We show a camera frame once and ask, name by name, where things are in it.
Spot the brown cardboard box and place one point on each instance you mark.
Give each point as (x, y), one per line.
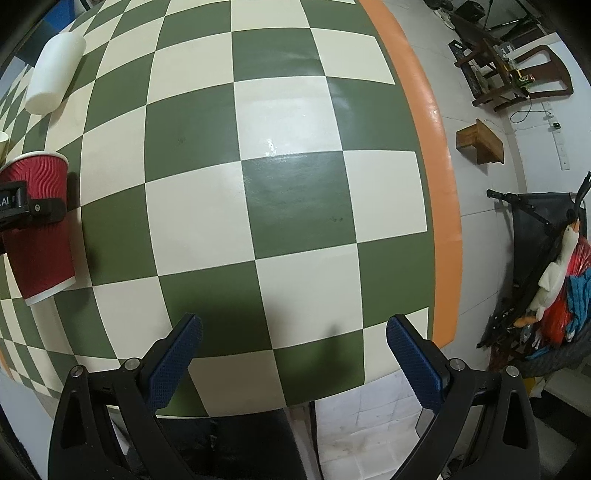
(482, 145)

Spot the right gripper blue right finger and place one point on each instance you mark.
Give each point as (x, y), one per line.
(505, 443)

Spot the black stroller with clothes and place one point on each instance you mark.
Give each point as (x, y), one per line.
(544, 325)

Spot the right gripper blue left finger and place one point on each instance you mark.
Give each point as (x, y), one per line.
(83, 442)

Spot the plain white foam cup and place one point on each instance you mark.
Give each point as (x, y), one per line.
(54, 72)

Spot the white duck plush toy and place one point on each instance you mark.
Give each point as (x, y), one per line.
(552, 279)

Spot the red ribbed paper cup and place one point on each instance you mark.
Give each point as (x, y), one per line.
(39, 276)

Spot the brown wooden chair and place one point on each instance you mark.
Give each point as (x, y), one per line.
(493, 76)

